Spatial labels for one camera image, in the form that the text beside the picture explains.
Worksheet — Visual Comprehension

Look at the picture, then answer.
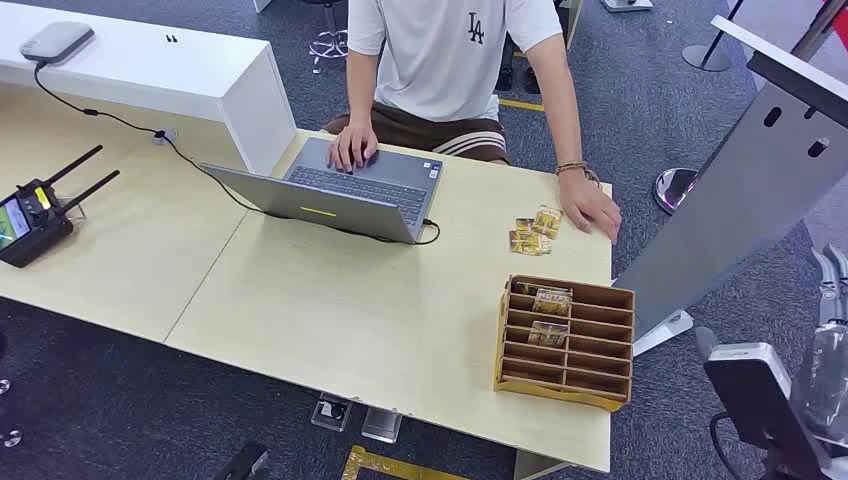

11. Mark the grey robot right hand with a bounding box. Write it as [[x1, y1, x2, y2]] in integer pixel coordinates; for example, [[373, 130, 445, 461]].
[[789, 242, 848, 452]]

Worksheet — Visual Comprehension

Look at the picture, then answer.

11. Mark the person's left hand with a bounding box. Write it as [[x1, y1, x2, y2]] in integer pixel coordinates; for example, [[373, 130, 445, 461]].
[[558, 168, 623, 245]]

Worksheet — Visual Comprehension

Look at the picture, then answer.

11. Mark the person's right hand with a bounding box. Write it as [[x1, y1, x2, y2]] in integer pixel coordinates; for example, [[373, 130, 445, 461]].
[[325, 122, 380, 176]]

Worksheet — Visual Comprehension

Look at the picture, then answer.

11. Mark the dark gold card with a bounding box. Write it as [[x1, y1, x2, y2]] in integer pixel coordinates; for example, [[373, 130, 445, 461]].
[[515, 282, 572, 297]]

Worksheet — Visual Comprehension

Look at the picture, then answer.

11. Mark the gold hotel print card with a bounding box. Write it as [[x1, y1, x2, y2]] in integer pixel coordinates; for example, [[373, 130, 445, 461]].
[[531, 289, 573, 317]]

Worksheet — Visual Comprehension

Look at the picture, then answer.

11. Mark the person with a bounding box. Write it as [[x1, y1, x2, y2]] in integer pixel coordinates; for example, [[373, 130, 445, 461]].
[[322, 0, 623, 245]]

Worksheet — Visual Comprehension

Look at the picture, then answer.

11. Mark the wooden slotted card organizer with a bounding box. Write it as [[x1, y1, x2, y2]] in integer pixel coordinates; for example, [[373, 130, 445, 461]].
[[493, 274, 636, 413]]

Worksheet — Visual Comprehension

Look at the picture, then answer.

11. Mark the grey laptop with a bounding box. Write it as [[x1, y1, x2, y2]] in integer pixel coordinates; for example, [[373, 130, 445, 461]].
[[198, 137, 444, 246]]

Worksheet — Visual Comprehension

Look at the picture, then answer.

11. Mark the chrome stanchion base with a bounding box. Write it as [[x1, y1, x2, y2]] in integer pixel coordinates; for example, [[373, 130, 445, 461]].
[[652, 167, 700, 215]]

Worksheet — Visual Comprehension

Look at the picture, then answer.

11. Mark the chrome chair base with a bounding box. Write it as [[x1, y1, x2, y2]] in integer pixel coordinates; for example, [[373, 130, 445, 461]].
[[307, 0, 350, 74]]

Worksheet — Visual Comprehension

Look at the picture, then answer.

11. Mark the short yellow floor tape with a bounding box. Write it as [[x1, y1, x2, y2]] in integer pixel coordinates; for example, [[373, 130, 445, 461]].
[[498, 97, 546, 114]]

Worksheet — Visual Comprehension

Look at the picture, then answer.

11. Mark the grey stanchion with pole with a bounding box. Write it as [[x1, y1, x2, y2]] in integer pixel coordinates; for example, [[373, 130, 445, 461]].
[[682, 0, 745, 73]]

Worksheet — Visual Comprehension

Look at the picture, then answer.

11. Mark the white counter shelf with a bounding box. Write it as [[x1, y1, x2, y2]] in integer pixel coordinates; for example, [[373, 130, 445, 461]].
[[0, 0, 298, 177]]

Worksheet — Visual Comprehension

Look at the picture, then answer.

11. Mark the clear acrylic block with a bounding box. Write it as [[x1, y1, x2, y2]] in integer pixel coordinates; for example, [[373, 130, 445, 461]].
[[311, 394, 354, 433], [361, 407, 404, 444]]

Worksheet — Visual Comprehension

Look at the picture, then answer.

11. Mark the pale desk leg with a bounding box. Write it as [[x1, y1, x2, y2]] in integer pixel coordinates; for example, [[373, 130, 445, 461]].
[[513, 449, 571, 480]]

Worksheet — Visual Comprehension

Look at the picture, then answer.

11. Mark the clear acrylic stand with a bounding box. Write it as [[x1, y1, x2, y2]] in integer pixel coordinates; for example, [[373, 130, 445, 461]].
[[56, 197, 88, 228]]

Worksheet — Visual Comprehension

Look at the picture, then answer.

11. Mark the grey flat device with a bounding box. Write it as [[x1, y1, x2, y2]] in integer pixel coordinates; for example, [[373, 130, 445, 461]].
[[18, 21, 96, 66]]

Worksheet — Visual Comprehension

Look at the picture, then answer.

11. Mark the yellow floor tape corner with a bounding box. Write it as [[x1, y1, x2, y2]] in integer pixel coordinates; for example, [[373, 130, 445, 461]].
[[341, 445, 465, 480]]

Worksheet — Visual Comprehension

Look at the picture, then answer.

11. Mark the black remote controller with antennas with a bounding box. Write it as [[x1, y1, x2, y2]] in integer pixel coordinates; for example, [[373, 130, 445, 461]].
[[0, 144, 122, 270]]

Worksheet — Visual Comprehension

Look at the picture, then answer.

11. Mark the black angular object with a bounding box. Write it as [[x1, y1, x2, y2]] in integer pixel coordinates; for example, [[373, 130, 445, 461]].
[[211, 441, 271, 480]]

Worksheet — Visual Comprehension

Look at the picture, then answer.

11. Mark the beaded wrist bracelet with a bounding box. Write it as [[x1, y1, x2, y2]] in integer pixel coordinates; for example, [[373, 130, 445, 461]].
[[555, 160, 602, 187]]

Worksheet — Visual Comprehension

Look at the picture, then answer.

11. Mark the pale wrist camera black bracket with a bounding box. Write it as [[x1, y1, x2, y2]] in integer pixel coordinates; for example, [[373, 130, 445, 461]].
[[702, 341, 831, 480]]

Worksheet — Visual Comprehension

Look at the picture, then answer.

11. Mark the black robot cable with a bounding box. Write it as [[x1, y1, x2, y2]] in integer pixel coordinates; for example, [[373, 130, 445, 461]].
[[708, 410, 745, 480]]

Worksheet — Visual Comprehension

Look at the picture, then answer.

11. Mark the long black power cable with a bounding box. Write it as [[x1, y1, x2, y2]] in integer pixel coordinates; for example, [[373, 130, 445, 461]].
[[31, 60, 442, 247]]

